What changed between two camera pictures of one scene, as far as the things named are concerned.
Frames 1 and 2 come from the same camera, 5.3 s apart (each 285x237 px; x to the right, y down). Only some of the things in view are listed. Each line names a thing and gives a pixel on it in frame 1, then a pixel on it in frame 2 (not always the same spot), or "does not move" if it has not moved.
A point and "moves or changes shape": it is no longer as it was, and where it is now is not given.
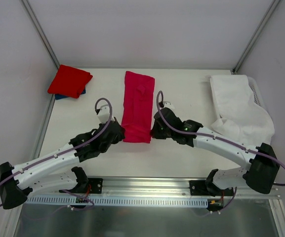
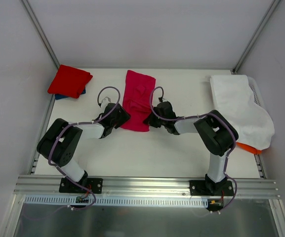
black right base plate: [199, 187] does not move
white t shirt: [241, 118] does not move
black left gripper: [116, 131] -> [122, 118]
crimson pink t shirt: [139, 97] moves or changes shape
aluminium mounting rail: [128, 187] does not move
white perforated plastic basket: [258, 98] does not move
